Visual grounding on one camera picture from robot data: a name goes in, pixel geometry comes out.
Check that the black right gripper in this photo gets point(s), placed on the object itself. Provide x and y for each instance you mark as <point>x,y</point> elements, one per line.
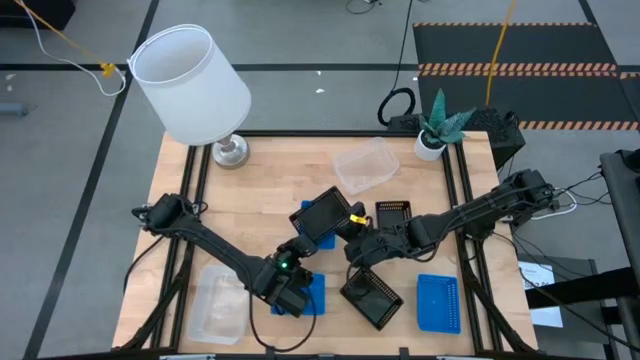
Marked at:
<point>375,245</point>

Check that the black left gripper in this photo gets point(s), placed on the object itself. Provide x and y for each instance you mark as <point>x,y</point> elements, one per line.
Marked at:
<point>299,252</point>

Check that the black plastic basket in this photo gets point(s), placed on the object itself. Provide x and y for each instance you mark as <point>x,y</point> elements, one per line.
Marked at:
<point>322,216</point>
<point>372,300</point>
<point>393,212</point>

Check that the clear plastic container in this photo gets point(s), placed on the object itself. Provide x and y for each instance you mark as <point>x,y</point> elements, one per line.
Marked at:
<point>365,165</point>
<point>220,305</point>

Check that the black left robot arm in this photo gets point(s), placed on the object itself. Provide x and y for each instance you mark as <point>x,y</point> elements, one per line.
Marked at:
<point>220,250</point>

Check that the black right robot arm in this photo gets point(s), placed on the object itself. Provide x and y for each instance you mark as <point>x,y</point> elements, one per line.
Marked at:
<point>475,207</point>

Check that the green plant in white pot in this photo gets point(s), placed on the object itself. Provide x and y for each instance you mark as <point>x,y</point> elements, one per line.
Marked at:
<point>430,147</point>

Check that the small black perforated box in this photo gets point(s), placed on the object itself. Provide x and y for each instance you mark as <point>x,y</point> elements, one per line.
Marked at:
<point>402,122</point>

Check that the black perforated computer case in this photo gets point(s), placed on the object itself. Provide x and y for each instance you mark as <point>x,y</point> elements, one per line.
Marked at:
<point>500,135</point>

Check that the white paper sheet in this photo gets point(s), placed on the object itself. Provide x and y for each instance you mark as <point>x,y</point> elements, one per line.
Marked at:
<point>542,295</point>

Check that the white shade silver table lamp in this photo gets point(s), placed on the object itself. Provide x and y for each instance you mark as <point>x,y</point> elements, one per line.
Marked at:
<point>190,85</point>

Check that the black hazard striped floor mat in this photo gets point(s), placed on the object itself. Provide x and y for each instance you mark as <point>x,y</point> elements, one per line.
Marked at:
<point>550,47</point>

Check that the black equipment stand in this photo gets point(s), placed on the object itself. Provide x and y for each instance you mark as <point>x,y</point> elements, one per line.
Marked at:
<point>620,200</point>

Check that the grey floor object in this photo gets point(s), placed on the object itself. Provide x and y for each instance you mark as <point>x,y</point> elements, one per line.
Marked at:
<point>12,109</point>

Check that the black floor case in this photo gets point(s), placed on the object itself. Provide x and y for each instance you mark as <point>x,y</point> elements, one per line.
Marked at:
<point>35,12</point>

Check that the black table frame rails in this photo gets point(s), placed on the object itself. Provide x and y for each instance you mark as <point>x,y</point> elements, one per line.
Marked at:
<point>325,133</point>

